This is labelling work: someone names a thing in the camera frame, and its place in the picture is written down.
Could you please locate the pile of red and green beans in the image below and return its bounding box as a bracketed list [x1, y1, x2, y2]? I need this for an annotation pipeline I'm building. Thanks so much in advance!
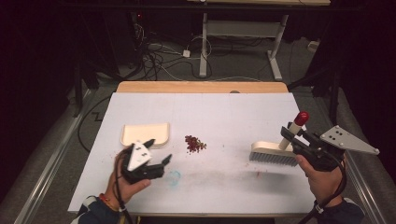
[184, 134, 207, 154]

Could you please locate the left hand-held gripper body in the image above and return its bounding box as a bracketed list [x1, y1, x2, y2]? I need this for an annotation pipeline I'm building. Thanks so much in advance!
[120, 141, 165, 185]

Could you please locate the person's right hand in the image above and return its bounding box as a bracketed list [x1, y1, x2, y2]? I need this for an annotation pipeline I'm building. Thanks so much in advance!
[295, 154, 346, 208]

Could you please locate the white brush with red-capped handle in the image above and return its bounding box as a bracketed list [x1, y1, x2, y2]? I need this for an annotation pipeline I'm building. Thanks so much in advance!
[248, 110, 311, 168]

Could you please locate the person's left hand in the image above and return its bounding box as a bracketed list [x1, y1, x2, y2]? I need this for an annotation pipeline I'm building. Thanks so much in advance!
[104, 149, 152, 213]

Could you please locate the tangle of floor cables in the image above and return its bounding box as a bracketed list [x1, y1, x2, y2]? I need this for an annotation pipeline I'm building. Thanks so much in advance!
[130, 24, 216, 82]

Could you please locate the black computer tower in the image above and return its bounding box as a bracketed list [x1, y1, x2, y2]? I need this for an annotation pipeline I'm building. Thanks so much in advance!
[123, 8, 148, 68]

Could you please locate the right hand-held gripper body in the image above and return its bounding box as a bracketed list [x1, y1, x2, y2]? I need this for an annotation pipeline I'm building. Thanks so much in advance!
[298, 124, 381, 173]

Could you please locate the black floor cable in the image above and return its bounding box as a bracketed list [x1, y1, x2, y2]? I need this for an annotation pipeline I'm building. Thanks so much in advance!
[77, 94, 112, 154]

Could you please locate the hand-held gripper black cable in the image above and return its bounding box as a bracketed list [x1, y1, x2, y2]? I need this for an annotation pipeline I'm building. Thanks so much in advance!
[298, 155, 348, 224]
[113, 148, 134, 224]

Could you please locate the red and orange bracelet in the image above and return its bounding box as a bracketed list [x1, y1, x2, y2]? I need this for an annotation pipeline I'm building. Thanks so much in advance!
[98, 192, 120, 213]

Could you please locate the aluminium rail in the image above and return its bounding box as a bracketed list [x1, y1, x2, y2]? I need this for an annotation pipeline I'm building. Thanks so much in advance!
[13, 88, 94, 224]
[342, 148, 389, 224]

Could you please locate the cream plastic dustpan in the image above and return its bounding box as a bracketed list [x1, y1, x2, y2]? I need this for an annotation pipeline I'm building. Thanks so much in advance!
[120, 122, 172, 149]

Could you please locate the white power strip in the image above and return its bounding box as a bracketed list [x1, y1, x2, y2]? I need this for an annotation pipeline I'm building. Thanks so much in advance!
[307, 39, 321, 53]

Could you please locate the right hand-held gripper black cable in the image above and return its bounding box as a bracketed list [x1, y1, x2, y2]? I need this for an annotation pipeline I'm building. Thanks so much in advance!
[298, 155, 348, 224]

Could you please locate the left hand-held gripper black cable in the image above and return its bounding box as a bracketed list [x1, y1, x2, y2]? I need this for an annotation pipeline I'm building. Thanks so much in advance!
[113, 148, 134, 224]

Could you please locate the white metal desk frame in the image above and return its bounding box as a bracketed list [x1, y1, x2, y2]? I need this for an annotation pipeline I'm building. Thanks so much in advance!
[198, 12, 290, 82]

